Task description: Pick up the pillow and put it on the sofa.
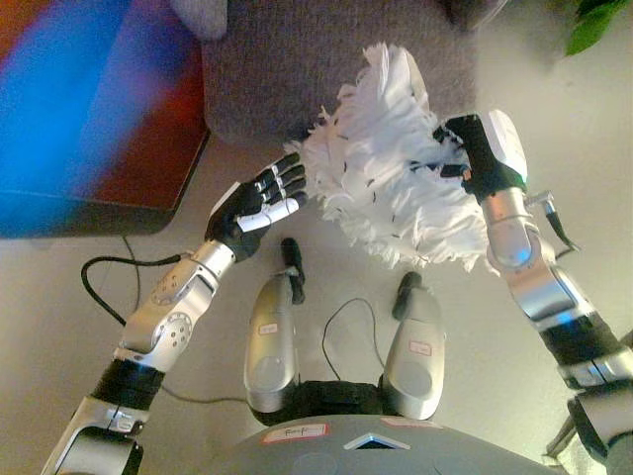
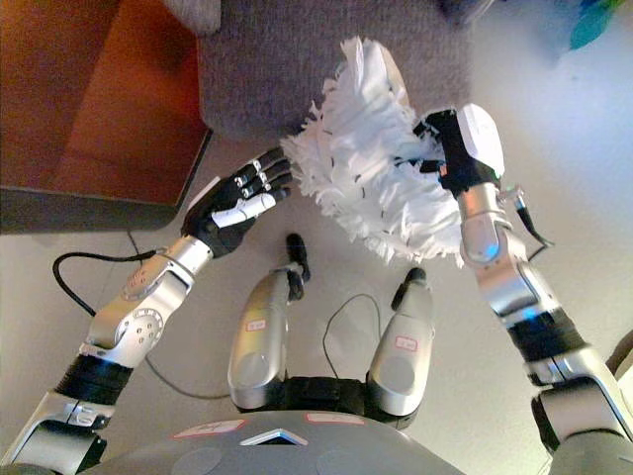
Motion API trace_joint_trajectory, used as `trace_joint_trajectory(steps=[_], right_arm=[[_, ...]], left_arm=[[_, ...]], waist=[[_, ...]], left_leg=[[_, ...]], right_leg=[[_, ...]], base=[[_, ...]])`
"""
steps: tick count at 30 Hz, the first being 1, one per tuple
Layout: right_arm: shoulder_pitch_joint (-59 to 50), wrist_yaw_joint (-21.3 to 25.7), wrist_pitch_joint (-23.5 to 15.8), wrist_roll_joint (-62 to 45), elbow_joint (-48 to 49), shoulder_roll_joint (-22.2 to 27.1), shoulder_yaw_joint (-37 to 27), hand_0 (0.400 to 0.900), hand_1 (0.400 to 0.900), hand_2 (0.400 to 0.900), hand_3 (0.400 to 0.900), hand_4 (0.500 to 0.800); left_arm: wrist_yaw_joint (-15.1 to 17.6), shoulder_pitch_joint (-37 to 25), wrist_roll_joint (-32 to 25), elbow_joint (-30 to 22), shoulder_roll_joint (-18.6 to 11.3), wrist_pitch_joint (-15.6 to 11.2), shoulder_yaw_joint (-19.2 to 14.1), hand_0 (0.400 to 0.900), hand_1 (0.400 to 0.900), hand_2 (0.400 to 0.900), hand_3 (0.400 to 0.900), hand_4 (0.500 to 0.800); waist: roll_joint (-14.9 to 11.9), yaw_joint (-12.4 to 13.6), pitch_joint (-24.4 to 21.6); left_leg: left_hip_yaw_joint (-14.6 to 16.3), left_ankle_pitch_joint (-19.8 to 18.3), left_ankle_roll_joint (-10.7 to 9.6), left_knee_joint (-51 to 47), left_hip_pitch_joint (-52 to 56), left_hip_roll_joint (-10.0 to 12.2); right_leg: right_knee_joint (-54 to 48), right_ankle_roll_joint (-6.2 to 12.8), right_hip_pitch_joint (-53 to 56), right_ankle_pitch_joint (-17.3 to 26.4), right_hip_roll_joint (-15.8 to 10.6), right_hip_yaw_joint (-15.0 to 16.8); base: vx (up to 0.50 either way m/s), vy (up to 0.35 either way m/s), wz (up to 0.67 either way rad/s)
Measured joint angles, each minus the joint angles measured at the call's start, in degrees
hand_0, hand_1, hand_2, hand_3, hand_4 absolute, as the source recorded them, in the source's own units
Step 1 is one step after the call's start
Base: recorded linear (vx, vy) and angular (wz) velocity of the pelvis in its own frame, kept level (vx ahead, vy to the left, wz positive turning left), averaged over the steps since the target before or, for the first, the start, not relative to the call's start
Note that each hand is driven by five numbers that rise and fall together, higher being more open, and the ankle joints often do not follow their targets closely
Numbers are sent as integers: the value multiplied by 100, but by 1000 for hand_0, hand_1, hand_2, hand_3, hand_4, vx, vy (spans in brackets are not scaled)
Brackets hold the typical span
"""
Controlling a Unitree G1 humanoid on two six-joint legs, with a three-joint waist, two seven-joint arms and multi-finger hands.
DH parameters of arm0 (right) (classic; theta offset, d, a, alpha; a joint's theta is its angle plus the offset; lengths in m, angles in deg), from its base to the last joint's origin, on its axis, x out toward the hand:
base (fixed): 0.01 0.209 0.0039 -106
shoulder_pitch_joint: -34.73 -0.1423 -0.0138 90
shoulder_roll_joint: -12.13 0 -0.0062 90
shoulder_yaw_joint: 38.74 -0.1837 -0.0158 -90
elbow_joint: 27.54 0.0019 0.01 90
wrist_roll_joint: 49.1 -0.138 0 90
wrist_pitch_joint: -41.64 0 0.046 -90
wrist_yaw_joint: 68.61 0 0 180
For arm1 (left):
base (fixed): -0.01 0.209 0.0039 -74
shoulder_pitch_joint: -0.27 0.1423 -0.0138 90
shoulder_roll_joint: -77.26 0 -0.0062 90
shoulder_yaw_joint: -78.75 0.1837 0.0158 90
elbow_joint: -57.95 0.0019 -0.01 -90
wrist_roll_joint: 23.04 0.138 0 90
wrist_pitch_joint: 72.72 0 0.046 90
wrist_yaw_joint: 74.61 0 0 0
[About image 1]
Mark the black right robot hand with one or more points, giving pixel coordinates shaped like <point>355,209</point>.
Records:
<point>487,158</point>

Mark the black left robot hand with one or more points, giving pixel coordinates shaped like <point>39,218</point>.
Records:
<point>242,213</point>

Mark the white fringed pillow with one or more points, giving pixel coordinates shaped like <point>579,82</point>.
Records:
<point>390,178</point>

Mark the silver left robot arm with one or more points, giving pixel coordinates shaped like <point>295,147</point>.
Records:
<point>158,326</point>

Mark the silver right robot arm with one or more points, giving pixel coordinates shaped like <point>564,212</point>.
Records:
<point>544,292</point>

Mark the silver left robot leg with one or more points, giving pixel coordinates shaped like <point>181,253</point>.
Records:
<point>272,346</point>

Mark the silver robot leg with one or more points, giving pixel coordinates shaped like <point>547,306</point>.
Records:
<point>272,346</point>
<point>415,356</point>

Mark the grey fabric armchair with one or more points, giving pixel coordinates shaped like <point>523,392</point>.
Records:
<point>297,64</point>

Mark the green potted plant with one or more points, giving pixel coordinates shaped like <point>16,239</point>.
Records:
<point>593,25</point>

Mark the red-brown wooden cabinet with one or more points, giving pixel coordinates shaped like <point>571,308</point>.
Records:
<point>99,109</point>

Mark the silver right robot leg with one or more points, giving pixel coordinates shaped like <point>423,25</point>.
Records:
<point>415,356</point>

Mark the grey robot torso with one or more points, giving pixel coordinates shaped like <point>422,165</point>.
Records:
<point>395,455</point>

